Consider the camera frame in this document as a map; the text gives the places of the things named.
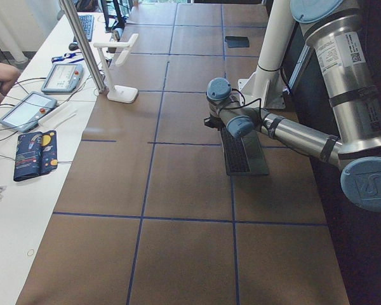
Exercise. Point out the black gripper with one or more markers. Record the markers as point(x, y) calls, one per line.
point(214, 123)

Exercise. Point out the grey laptop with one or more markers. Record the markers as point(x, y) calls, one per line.
point(243, 156)

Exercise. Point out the black mouse pad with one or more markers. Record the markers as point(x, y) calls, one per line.
point(237, 41)

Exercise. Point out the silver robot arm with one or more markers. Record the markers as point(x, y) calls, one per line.
point(312, 91)

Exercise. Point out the person forearm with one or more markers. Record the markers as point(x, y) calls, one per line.
point(8, 76)

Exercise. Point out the black desk mouse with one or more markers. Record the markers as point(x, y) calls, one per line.
point(73, 46)

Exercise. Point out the far teach pendant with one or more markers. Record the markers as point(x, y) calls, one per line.
point(62, 78)

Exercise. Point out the teach pendant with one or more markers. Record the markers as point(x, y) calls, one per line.
point(62, 78)
point(26, 114)

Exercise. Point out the black keyboard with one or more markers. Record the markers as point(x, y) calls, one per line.
point(87, 22)

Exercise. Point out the blue space pattern pouch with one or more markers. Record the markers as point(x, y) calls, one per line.
point(36, 155)

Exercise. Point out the near teach pendant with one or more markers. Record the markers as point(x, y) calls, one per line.
point(26, 114)

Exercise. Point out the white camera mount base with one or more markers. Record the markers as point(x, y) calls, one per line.
point(265, 86)

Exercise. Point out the aluminium frame post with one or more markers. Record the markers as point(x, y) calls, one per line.
point(69, 9)

